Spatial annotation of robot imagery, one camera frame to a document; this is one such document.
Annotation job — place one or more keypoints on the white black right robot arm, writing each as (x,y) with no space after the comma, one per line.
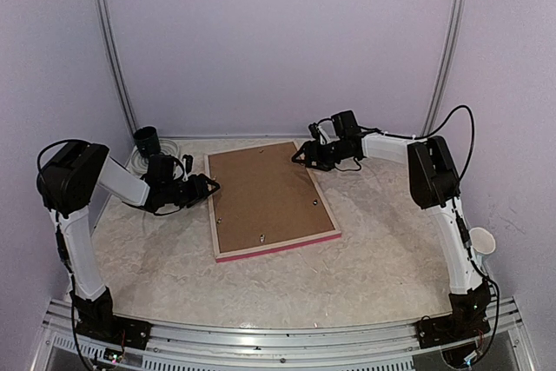
(434,185)

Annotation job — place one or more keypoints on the aluminium front rail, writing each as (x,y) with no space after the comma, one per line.
(175,346)

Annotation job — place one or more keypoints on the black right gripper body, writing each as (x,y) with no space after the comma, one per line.
(334,154)

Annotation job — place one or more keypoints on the brown cardboard backing board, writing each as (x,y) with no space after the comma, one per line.
(269,197)

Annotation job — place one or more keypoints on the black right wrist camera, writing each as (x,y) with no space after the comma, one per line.
(318,132)

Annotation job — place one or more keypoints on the dark green speckled cup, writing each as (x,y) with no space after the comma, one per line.
(147,141)

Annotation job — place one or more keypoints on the pink wooden picture frame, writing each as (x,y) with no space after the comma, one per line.
(278,249)

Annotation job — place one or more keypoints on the right aluminium corner post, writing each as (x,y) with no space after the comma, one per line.
(446,60)

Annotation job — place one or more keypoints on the grey spiral ceramic plate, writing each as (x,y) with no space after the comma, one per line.
(139,165)

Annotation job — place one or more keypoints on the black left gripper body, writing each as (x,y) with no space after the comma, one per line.
(184,195)

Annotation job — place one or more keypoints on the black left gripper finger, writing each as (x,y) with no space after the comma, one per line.
(207,186)
(197,196)

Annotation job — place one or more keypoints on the aluminium corner post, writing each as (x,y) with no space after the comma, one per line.
(109,42)
(446,60)

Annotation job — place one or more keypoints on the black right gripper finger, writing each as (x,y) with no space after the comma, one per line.
(305,154)
(318,165)

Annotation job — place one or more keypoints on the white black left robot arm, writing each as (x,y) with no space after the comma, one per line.
(66,183)

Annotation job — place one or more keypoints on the left aluminium corner post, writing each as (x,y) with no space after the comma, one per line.
(109,42)

